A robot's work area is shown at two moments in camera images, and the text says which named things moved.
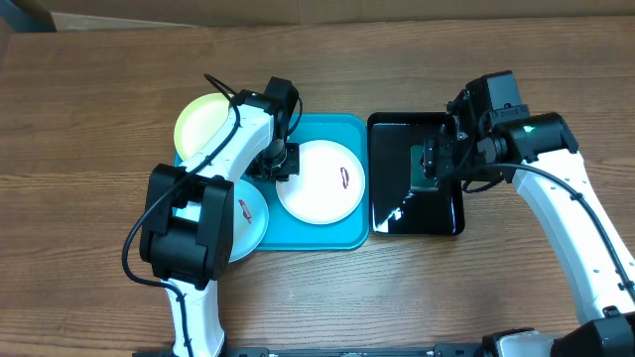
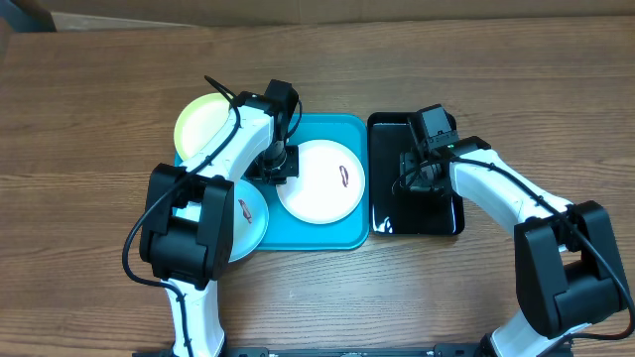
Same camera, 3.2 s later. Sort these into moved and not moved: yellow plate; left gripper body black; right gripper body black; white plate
Moved: right gripper body black
Not moved: left gripper body black; yellow plate; white plate
